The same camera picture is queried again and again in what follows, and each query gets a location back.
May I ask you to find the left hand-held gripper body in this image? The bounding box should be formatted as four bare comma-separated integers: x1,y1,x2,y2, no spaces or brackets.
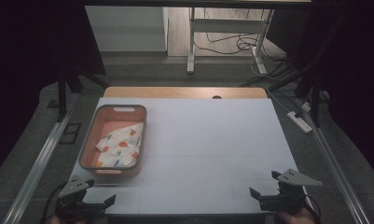
55,175,107,220

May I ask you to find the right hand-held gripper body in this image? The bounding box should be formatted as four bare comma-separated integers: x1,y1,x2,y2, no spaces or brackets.
258,168,324,216

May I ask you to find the white cloth with coloured print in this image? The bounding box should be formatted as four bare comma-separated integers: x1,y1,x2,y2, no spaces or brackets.
95,121,145,168

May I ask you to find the pink plastic basket grey rim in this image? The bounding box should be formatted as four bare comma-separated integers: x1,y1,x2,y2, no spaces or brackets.
77,104,148,179

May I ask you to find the person's right hand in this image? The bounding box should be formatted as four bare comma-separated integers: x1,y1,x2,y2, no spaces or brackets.
275,206,317,224

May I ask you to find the person's left hand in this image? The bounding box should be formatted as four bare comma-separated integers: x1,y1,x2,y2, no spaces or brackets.
48,214,87,224

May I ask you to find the white power strip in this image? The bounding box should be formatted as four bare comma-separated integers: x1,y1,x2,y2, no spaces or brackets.
285,110,313,134

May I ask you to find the white table mat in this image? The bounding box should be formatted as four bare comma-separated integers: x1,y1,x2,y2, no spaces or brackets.
70,97,315,217

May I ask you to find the black stand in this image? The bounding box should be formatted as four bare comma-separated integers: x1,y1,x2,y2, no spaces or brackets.
268,12,341,129
55,66,112,123

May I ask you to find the wooden table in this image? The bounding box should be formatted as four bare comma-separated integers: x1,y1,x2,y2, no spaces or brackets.
103,86,269,100

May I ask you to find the dark curtain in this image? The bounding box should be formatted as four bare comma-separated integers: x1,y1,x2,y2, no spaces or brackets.
265,0,374,183
0,0,107,182

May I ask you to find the left hand-held gripper cable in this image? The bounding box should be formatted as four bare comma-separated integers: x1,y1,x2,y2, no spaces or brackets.
40,182,67,224

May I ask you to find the hand-held gripper cable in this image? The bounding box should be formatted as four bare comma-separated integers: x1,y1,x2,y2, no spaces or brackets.
40,182,67,224
301,193,322,224

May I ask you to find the right hand-held gripper cable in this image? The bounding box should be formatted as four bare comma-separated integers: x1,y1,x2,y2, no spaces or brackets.
301,193,322,224

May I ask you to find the aluminium rail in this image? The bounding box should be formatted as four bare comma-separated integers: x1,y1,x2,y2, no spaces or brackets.
299,102,373,224
1,92,80,224

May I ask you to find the black cable bundle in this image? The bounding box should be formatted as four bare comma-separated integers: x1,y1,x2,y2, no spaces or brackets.
193,8,300,89

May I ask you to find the white desk frame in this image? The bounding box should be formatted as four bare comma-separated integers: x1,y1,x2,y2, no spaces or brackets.
187,7,274,76

